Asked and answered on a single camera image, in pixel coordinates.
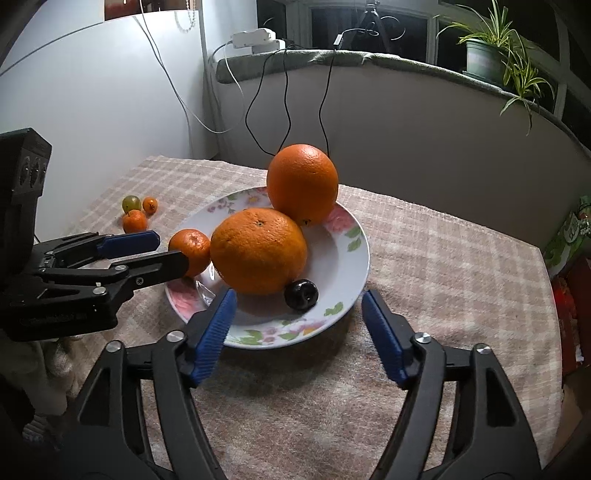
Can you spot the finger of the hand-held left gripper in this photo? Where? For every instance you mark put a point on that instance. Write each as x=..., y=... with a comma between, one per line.
x=134, y=242
x=157, y=270

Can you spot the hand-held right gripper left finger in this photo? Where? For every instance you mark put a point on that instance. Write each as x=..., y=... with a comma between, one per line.
x=214, y=337

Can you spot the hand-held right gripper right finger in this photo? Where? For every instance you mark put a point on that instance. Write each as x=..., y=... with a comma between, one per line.
x=383, y=337

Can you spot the small mandarin with stem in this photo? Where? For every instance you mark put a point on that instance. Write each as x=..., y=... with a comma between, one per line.
x=135, y=222

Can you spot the green grape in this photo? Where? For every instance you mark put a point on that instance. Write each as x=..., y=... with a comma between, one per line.
x=131, y=202

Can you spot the tiny orange kumquat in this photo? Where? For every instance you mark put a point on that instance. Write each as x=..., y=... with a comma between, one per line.
x=150, y=204

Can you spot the small stemless mandarin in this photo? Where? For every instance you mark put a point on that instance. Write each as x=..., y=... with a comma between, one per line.
x=196, y=247

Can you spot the floral rimmed white plate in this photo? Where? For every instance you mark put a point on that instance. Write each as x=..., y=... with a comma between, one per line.
x=341, y=258

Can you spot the dark plum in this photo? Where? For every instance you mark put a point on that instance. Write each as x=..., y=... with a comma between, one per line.
x=301, y=294

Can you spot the large round orange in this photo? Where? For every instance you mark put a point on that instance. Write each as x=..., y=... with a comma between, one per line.
x=258, y=251

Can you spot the large oval orange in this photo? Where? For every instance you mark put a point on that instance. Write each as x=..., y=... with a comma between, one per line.
x=302, y=184

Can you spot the person's left forearm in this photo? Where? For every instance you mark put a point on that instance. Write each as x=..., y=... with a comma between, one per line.
x=55, y=369

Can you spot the beige checked tablecloth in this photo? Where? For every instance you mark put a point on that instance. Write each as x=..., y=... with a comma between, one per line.
x=438, y=286

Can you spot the white refrigerator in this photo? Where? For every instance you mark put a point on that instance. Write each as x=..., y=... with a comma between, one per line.
x=92, y=92

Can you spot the red cardboard box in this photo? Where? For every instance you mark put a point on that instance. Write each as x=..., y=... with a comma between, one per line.
x=575, y=314

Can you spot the white power strip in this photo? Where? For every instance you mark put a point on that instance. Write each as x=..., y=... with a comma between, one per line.
x=254, y=39

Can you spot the grey windowsill mat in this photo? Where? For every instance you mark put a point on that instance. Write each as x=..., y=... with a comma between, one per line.
x=300, y=60

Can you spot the potted spider plant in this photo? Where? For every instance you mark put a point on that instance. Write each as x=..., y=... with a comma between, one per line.
x=485, y=55

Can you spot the black tripod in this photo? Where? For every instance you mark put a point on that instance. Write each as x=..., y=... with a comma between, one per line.
x=374, y=18

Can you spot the wooden wall shelf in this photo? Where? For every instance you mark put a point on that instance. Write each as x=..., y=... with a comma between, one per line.
x=152, y=7

